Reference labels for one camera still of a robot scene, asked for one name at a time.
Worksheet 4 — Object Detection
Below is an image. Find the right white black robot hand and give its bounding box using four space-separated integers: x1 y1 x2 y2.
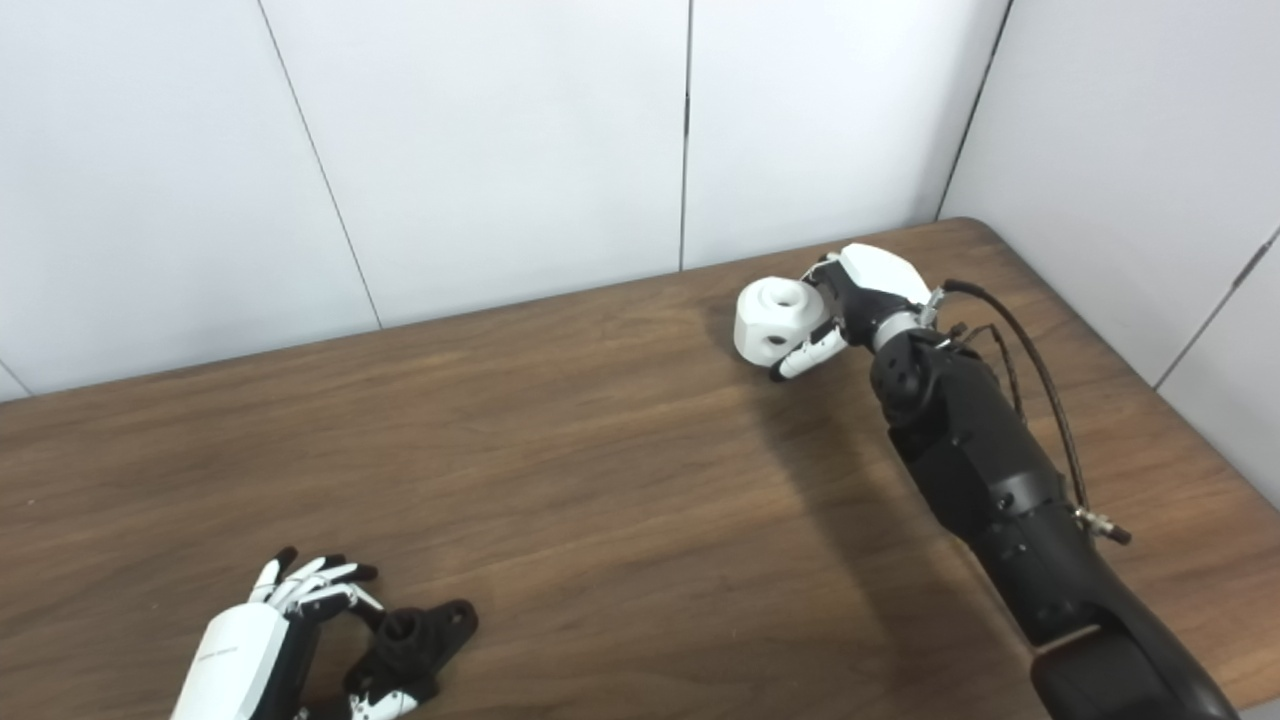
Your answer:
768 243 936 383

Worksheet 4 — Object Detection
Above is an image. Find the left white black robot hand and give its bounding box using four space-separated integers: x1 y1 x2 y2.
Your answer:
170 546 421 720

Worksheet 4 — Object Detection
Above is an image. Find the round white plastic piece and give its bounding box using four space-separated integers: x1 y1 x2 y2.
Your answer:
733 279 831 366

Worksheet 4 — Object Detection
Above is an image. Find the black plastic holder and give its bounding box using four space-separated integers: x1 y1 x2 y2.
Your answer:
345 599 479 706

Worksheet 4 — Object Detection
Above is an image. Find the thin black arm wire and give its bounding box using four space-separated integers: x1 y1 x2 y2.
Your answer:
950 322 1029 421

